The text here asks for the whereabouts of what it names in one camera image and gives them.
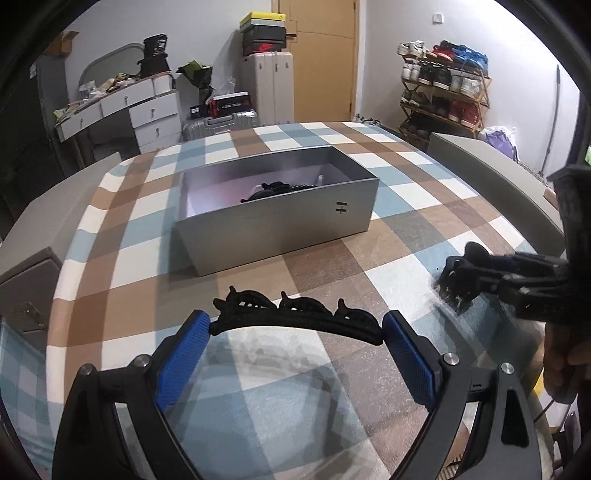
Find black hair claw clip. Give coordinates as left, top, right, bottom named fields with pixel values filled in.
left=434, top=256, right=485, bottom=315

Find grey bedside cabinet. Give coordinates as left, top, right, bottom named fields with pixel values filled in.
left=0, top=152, right=123, bottom=278

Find wooden door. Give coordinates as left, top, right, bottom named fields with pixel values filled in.
left=272, top=0, right=360, bottom=124

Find white dresser with drawers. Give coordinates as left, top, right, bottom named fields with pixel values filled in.
left=55, top=76, right=182, bottom=155

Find beige nightstand with brass handle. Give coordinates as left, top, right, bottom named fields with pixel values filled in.
left=0, top=247, right=63, bottom=337

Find black wrapped bouquet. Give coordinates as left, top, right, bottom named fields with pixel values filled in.
left=178, top=60, right=215, bottom=104

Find arched mirror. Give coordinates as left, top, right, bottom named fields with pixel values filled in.
left=81, top=43, right=145, bottom=86

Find wooden shoe rack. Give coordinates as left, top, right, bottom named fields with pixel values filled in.
left=398, top=41, right=492, bottom=139

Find black headband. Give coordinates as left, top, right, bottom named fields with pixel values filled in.
left=210, top=286, right=384, bottom=346

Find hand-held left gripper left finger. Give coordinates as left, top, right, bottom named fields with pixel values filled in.
left=53, top=309, right=213, bottom=480

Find grey shoe box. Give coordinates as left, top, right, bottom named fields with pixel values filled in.
left=240, top=28, right=286, bottom=44

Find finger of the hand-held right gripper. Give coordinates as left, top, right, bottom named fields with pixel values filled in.
left=463, top=242, right=568, bottom=275
left=478, top=272, right=525, bottom=302

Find black bag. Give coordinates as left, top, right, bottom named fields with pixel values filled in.
left=137, top=33, right=172, bottom=78

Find yellow and black shoe box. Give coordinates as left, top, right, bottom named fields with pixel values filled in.
left=239, top=12, right=287, bottom=31

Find silver suitcase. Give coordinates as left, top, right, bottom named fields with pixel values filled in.
left=181, top=110, right=259, bottom=141

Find plaid tablecloth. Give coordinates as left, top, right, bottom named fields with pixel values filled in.
left=46, top=121, right=555, bottom=480

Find grey rectangular box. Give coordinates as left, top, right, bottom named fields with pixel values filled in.
left=173, top=145, right=380, bottom=278

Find rows of shoes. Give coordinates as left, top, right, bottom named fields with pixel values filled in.
left=399, top=41, right=490, bottom=134

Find dark wardrobe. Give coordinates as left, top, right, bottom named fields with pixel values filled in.
left=0, top=46, right=79, bottom=208

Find grey pole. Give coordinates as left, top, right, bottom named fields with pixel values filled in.
left=542, top=65, right=561, bottom=171

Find black spiral hair tie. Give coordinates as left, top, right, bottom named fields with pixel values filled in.
left=261, top=181, right=319, bottom=193

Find cream upright suitcase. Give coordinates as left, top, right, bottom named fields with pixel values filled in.
left=239, top=52, right=295, bottom=126

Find clutter of small packets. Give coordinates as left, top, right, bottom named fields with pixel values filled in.
left=53, top=76, right=139, bottom=123

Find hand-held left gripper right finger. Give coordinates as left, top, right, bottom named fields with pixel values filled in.
left=382, top=310, right=543, bottom=480

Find plaid cushioned chair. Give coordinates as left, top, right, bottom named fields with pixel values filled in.
left=0, top=318, right=51, bottom=453

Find purple bag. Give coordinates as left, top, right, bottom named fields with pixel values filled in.
left=484, top=127, right=519, bottom=161

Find person's right hand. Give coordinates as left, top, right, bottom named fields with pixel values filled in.
left=542, top=318, right=591, bottom=403

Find dark slippers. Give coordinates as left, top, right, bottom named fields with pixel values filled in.
left=353, top=113, right=393, bottom=128

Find black and red shoe box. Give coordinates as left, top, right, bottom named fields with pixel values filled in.
left=242, top=41, right=284, bottom=57

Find cardboard box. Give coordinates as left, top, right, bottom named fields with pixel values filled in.
left=48, top=31, right=79, bottom=58

